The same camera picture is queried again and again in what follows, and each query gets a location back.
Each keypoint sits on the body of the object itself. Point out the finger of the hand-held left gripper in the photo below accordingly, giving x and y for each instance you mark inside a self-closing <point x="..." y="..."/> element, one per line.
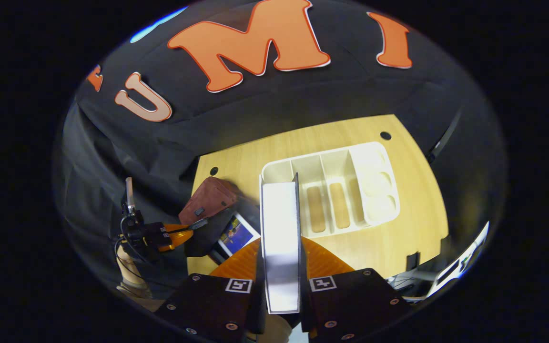
<point x="179" y="236"/>

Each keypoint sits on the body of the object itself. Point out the white computer monitor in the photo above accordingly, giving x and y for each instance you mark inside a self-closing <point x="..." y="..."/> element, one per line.
<point x="460" y="262"/>

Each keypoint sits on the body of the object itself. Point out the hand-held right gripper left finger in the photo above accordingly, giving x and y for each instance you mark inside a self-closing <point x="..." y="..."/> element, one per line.
<point x="208" y="305"/>

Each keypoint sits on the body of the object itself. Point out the maroon schoolbag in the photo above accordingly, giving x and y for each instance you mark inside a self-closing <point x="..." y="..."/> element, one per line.
<point x="208" y="195"/>

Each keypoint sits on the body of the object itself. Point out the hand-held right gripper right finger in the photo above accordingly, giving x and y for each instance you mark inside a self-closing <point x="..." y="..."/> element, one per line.
<point x="350" y="305"/>

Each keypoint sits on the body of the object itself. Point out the blue cover book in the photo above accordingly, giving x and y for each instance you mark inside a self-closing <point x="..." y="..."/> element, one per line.
<point x="236" y="236"/>

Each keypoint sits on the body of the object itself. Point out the portrait cover book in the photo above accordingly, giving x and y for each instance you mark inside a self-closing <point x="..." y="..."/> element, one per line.
<point x="279" y="238"/>

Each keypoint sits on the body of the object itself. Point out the white bookshelf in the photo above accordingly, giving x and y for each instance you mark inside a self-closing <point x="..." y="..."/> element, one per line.
<point x="374" y="190"/>

